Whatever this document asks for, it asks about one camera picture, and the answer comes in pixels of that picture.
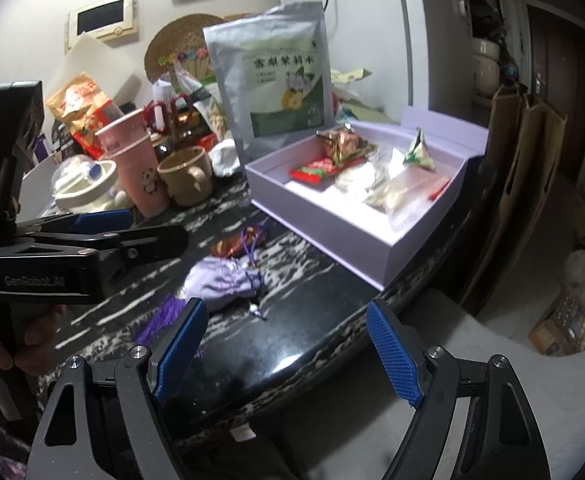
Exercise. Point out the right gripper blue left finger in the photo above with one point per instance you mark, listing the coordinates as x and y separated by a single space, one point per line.
176 349

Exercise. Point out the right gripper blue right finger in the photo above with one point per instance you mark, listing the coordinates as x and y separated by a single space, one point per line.
400 350

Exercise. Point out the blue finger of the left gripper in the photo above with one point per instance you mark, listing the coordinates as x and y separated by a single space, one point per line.
102 222
120 251

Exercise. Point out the small red candy packet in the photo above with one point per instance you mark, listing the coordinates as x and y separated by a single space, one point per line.
238 245

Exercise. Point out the green triangular snack packet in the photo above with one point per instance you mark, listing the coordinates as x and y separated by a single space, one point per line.
418 154

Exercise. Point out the nutritious cereal bag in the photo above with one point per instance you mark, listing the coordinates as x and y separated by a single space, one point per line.
343 144

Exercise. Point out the left hand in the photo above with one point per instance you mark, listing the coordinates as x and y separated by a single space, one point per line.
32 353

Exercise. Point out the pink panda paper cup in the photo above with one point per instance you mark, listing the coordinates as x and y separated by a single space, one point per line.
126 141

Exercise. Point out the tan ceramic mug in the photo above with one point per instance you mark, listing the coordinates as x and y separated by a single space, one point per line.
188 175

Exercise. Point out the red orange snack bag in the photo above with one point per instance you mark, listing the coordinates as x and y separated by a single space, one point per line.
84 109

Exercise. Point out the white gift box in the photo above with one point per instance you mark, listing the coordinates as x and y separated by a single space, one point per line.
374 217

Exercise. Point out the clear bag of white cakes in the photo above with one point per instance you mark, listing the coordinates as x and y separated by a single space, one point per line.
385 184

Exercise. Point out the egg carton box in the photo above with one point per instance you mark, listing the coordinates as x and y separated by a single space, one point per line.
561 330

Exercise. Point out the woven straw fan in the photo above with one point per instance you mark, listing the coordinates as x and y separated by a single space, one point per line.
181 41

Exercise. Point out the red snack packet in box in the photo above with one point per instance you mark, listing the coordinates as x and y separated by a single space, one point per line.
315 172

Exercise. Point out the silver tea pouch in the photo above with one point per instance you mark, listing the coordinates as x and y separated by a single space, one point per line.
274 77

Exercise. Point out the brown cardboard sheets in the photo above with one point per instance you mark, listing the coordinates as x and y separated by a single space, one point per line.
526 137

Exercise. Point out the white refrigerator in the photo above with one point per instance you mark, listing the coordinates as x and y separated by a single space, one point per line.
418 52

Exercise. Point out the dark entrance door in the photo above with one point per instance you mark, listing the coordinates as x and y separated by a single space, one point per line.
558 77

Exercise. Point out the red handled scissors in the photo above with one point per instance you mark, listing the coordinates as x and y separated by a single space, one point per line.
169 118

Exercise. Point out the wall intercom panel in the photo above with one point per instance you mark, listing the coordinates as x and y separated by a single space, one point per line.
105 21

